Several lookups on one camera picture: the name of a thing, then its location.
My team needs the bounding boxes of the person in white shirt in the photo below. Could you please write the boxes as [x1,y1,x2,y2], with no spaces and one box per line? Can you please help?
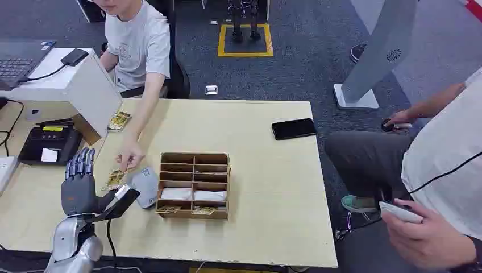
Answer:
[324,68,482,273]

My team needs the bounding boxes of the white card stack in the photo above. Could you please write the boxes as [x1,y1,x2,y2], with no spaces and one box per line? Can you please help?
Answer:
[160,187,193,201]
[193,189,228,202]

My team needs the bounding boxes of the white desk riser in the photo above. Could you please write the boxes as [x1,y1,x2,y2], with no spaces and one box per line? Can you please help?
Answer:
[0,47,123,139]

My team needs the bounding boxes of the grey pad with QR label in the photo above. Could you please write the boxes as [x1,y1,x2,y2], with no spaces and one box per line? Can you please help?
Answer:
[127,167,160,210]

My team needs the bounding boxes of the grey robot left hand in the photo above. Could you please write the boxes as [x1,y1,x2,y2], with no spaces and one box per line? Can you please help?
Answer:
[61,147,118,217]

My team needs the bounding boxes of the black desk terminal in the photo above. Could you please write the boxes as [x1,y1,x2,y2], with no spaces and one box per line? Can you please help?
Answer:
[18,119,84,167]

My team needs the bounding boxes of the teal shoe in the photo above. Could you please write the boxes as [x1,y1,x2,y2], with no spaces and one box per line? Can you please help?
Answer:
[340,194,380,214]

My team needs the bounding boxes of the grey standing kiosk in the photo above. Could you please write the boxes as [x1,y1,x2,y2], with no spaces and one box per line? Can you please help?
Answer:
[333,0,419,111]

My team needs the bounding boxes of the black round device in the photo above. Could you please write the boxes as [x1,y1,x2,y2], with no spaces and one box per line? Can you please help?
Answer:
[380,118,413,133]

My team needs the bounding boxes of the dark shoe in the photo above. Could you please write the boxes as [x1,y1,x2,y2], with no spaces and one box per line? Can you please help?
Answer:
[349,42,368,64]

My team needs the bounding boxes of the white handheld controller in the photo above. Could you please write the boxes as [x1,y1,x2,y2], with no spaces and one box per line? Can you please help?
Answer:
[378,200,424,225]

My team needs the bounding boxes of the black robot legs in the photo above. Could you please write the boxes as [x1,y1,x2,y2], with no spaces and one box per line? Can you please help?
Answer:
[227,0,263,43]

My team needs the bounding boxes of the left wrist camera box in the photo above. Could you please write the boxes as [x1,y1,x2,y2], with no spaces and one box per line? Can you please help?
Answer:
[92,184,141,223]

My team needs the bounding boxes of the black external drive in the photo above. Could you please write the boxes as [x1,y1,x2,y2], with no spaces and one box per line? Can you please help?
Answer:
[60,48,90,68]

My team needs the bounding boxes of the person's hand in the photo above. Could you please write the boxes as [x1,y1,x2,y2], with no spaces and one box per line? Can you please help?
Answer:
[380,198,478,271]
[388,109,417,129]
[115,140,146,172]

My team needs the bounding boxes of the dark laptop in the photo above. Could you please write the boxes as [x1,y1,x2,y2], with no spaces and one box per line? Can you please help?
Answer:
[0,39,57,92]

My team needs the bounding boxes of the black drive cable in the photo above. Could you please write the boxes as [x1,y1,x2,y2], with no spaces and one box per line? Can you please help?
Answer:
[18,63,69,83]

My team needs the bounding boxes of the black smartphone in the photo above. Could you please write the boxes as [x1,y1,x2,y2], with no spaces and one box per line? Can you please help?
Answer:
[271,118,318,142]

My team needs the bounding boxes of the wooden compartment card box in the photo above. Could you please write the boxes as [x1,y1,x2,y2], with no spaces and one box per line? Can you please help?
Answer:
[155,151,231,221]

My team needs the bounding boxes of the seated person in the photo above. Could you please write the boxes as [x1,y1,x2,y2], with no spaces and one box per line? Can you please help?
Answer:
[91,0,171,172]

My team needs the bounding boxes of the black desk cable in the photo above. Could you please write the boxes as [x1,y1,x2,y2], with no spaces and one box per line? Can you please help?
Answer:
[0,98,26,158]

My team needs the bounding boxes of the stack of gold cards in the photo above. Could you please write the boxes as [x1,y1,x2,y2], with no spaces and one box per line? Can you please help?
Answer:
[107,111,133,132]

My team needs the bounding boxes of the white paper slip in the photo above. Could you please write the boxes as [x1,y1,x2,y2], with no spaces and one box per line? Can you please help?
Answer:
[40,147,59,163]

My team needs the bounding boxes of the white flat box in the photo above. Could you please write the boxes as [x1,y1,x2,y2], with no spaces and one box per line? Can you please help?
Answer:
[0,155,19,196]

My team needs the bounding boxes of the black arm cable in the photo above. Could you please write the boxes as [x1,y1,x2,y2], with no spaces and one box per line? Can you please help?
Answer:
[106,217,118,269]

